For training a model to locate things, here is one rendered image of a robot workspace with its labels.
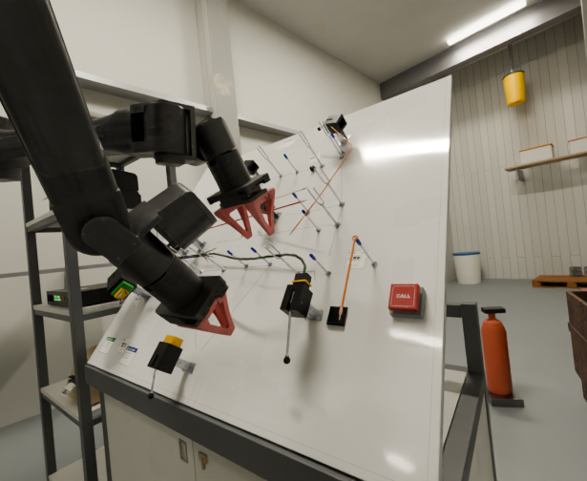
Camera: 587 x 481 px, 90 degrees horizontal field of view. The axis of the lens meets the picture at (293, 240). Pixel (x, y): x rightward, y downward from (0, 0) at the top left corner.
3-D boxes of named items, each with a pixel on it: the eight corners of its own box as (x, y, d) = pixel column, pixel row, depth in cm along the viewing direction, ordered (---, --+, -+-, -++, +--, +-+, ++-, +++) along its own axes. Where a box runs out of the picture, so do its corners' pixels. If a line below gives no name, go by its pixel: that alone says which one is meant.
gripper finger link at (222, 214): (251, 230, 59) (230, 187, 56) (279, 225, 55) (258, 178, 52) (230, 248, 54) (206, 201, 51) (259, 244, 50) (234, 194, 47)
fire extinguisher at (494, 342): (534, 400, 202) (523, 306, 203) (514, 415, 188) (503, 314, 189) (490, 386, 226) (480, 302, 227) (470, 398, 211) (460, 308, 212)
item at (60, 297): (73, 309, 115) (71, 292, 115) (46, 305, 136) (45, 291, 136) (155, 293, 141) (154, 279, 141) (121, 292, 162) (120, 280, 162)
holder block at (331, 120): (328, 137, 106) (317, 117, 100) (354, 135, 98) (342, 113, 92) (323, 147, 105) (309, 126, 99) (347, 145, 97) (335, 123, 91)
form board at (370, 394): (91, 364, 109) (86, 363, 108) (209, 171, 160) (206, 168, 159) (441, 512, 38) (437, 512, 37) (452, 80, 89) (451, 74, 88)
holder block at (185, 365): (166, 403, 74) (132, 393, 68) (189, 353, 80) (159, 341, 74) (177, 407, 71) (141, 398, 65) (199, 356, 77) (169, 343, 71)
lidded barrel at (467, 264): (487, 281, 654) (483, 250, 655) (479, 284, 615) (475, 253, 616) (459, 280, 694) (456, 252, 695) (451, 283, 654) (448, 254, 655)
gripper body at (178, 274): (188, 283, 47) (154, 253, 43) (230, 283, 41) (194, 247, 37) (162, 319, 43) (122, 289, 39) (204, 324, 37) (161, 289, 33)
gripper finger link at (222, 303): (223, 311, 51) (186, 278, 46) (252, 314, 47) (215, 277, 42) (201, 347, 47) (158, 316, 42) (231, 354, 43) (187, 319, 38)
